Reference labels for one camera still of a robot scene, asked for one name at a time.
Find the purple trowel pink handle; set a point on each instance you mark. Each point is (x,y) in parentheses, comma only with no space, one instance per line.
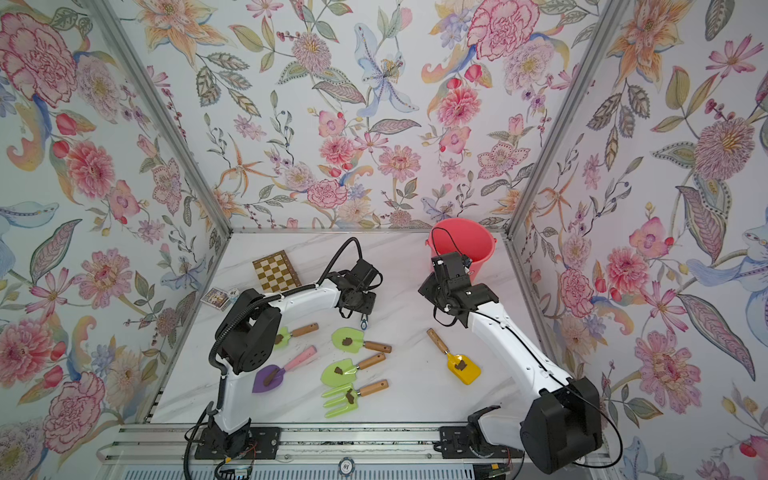
(271,377)

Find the green hand fork wooden handle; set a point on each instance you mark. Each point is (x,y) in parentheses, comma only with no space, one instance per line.
(344,399)

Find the green trowel upper middle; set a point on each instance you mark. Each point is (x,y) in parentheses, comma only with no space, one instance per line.
(352,340)

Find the green trowel lower middle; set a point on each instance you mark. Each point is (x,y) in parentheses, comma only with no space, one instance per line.
(345,371)

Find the small card box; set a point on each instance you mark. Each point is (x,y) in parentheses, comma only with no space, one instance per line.
(216,298)

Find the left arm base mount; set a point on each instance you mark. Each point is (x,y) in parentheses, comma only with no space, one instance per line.
(237,443)

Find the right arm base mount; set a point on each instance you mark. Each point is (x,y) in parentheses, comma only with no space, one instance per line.
(474,444)

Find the green trowel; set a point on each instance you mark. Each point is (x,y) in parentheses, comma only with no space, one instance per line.
(284,335)
(352,340)
(345,371)

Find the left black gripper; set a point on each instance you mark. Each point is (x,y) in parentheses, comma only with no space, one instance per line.
(369,307)

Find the aluminium front rail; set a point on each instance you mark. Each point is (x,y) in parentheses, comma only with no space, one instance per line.
(314,451)

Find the small blue patterned cup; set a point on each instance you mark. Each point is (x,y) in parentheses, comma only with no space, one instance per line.
(233,294)

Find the green trowel far left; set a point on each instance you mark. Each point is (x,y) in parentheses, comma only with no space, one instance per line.
(284,335)

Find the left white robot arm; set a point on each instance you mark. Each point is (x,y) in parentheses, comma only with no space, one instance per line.
(246,337)

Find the pink plastic bucket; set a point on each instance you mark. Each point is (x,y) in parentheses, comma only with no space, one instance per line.
(463,236)

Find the wooden chessboard box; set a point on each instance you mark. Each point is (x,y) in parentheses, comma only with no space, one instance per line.
(275,273)

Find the yellow trowel wooden handle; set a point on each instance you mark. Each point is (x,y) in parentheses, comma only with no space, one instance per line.
(461,366)

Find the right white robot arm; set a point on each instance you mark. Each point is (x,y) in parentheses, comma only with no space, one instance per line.
(556,420)

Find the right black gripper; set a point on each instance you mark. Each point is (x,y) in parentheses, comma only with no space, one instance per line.
(429,286)

